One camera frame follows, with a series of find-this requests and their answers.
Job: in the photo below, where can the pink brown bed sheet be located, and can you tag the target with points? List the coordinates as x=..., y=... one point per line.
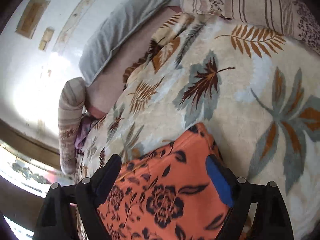
x=105, y=90

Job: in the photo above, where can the striped floral beige pillow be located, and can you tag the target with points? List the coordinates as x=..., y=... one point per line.
x=71, y=104

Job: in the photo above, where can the cream leaf-pattern fleece blanket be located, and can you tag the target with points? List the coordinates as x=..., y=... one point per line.
x=255, y=90

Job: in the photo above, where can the stained glass window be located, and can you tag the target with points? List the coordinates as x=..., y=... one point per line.
x=29, y=174

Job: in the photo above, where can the orange black floral garment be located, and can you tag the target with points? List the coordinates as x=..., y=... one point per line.
x=167, y=193

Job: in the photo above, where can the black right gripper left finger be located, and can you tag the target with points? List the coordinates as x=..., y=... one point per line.
x=57, y=218

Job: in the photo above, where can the grey pillow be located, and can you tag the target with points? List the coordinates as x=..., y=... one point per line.
x=124, y=21

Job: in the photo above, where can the purple floral cloth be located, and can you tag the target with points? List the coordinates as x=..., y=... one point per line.
x=86, y=124

